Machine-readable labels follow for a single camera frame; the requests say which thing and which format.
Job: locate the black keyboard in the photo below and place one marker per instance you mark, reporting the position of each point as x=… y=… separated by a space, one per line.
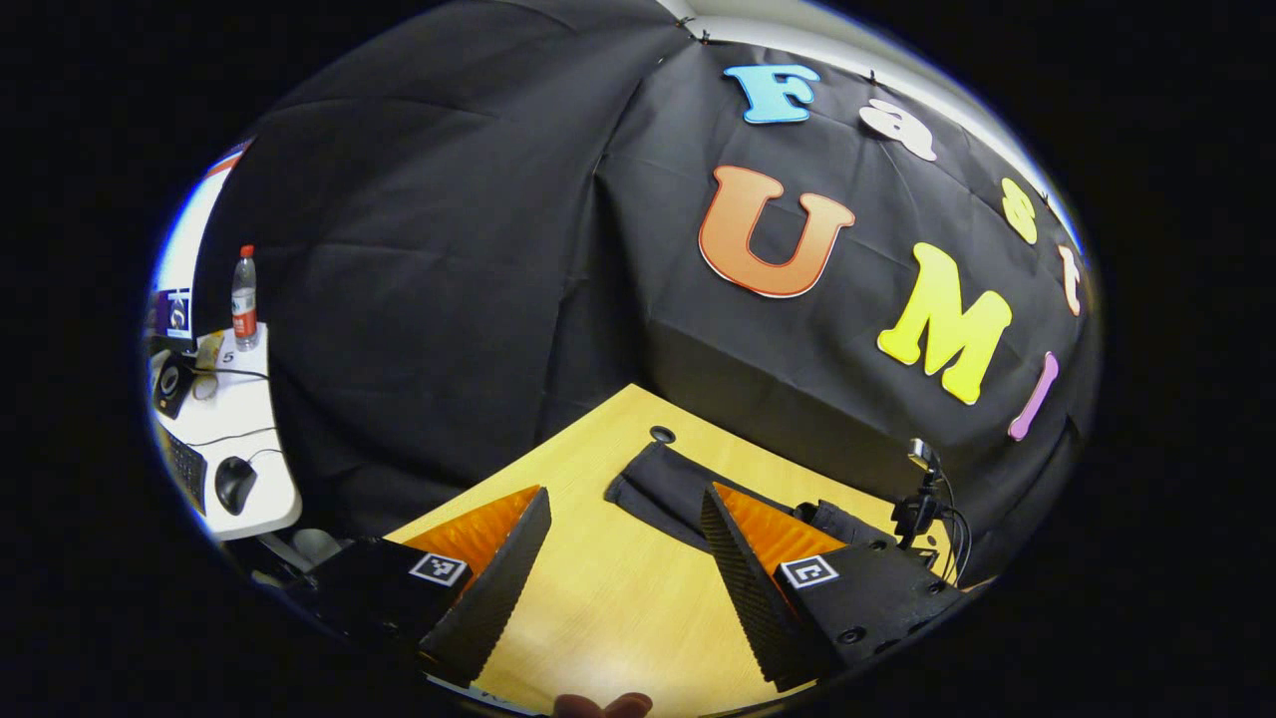
x=187 y=469

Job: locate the dark grey jeans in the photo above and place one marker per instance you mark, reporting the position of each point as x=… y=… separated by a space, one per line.
x=668 y=489

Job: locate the black backdrop cloth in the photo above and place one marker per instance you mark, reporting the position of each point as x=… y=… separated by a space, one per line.
x=449 y=249

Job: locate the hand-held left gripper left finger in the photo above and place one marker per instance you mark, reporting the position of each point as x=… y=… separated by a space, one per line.
x=503 y=588

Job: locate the clear plastic water bottle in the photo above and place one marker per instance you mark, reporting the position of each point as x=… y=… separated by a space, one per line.
x=244 y=299

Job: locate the white desk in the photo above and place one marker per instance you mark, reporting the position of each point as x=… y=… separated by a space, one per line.
x=239 y=409

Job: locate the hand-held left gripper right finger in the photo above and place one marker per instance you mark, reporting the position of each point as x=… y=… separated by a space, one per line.
x=748 y=588

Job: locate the purple printed box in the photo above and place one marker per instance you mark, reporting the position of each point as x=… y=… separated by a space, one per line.
x=174 y=317

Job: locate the small black speaker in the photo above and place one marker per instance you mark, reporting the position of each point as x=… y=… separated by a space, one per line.
x=172 y=384

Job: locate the black computer mouse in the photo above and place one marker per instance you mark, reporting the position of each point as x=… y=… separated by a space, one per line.
x=235 y=484

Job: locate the black webcam on stand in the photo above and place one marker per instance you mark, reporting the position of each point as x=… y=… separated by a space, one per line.
x=915 y=514

